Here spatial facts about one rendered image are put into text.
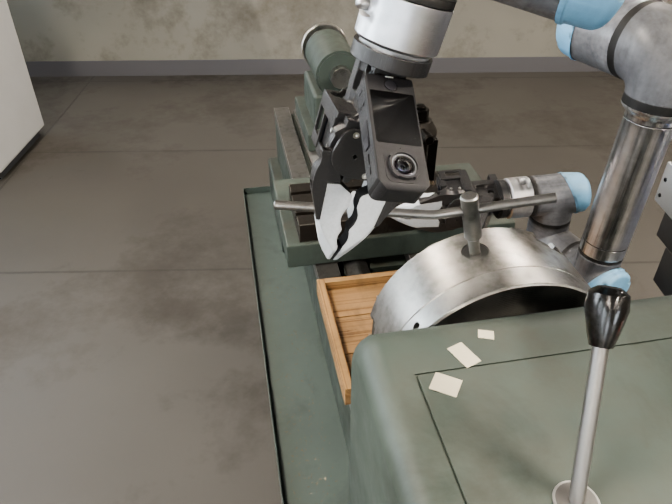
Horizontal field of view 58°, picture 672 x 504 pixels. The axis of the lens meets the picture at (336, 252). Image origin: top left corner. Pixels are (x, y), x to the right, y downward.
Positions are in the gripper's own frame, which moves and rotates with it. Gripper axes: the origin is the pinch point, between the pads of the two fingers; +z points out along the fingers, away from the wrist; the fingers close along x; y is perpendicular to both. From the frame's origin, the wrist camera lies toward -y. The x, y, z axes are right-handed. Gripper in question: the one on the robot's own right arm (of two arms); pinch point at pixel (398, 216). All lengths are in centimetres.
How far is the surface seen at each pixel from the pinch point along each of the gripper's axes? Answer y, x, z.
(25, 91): 263, -119, 168
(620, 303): -53, 39, -4
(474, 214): -26.7, 24.4, -2.6
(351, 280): 3.8, -20.5, 7.8
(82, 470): 15, -111, 92
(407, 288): -28.1, 13.6, 5.0
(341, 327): -8.1, -20.1, 11.4
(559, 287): -34.3, 18.4, -11.8
